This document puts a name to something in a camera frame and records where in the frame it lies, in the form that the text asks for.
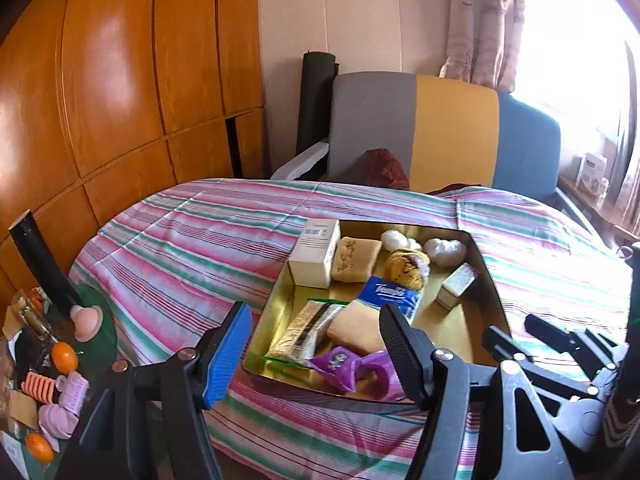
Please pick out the patterned beige curtain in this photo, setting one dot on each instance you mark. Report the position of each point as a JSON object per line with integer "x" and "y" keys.
{"x": 485, "y": 20}

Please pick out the wooden desk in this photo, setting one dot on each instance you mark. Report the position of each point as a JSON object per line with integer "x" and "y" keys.
{"x": 600, "y": 215}

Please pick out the dark green side table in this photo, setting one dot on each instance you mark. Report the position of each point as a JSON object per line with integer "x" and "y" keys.
{"x": 100, "y": 350}

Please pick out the yellow sock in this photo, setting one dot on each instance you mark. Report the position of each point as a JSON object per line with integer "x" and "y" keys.
{"x": 400, "y": 270}

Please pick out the tangerine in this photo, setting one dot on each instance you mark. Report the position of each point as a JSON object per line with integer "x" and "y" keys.
{"x": 65, "y": 355}
{"x": 39, "y": 447}

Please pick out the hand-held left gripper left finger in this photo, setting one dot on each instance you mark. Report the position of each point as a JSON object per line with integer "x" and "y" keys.
{"x": 227, "y": 355}

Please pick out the maroon cushion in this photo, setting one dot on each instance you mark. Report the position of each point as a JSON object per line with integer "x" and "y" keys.
{"x": 385, "y": 170}

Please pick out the gold tin box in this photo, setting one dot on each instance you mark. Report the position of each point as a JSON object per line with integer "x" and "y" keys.
{"x": 465, "y": 320}

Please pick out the white rectangular box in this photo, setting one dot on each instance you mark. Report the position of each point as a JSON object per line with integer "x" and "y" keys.
{"x": 312, "y": 255}

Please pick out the glass bottle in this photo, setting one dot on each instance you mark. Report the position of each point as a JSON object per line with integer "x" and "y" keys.
{"x": 30, "y": 315}

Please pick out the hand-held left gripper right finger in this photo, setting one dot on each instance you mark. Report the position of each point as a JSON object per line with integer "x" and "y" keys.
{"x": 400, "y": 350}

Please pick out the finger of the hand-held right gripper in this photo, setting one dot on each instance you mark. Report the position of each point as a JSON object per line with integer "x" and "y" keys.
{"x": 575, "y": 342}
{"x": 505, "y": 347}

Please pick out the striped pink curtain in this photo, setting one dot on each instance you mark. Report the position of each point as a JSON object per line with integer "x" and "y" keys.
{"x": 630, "y": 160}

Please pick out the white mesh ball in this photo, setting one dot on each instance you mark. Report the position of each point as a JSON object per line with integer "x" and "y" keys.
{"x": 392, "y": 239}

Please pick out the plain yellow sponge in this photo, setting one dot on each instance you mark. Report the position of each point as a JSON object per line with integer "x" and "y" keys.
{"x": 357, "y": 327}

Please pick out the pink knob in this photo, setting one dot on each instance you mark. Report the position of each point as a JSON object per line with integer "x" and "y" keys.
{"x": 87, "y": 322}

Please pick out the wooden wardrobe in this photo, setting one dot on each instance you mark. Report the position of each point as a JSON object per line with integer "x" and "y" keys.
{"x": 100, "y": 85}

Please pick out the orange ribbed hair curler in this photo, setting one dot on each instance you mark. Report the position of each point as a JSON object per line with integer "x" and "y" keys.
{"x": 42, "y": 387}

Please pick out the small bottle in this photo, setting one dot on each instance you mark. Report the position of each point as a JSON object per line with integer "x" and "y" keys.
{"x": 604, "y": 191}

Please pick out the biscuit packet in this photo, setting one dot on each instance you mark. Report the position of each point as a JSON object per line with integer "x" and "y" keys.
{"x": 300, "y": 330}

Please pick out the white carton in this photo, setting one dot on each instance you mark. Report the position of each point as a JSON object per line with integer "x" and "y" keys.
{"x": 590, "y": 170}

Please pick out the crumbly yellow sponge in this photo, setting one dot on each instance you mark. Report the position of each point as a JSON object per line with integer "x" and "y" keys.
{"x": 355, "y": 260}

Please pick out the black tube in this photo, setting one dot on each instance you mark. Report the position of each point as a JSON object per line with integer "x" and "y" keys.
{"x": 42, "y": 260}

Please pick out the striped tablecloth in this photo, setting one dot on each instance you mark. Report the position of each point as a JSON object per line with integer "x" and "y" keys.
{"x": 175, "y": 240}

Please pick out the dark red garment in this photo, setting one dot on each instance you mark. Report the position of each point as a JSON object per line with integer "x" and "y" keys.
{"x": 450, "y": 190}

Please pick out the green and cream box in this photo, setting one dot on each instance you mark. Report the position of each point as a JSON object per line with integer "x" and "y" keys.
{"x": 455, "y": 285}

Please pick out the black rolled mat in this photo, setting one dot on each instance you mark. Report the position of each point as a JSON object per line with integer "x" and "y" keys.
{"x": 315, "y": 100}

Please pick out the blue tissue pack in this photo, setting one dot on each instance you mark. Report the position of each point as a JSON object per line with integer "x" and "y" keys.
{"x": 390, "y": 295}

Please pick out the grey yellow blue sofa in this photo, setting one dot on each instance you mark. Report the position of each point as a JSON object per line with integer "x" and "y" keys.
{"x": 450, "y": 130}

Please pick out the pink fluffy sock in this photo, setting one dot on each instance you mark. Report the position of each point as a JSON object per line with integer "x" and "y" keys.
{"x": 57, "y": 422}

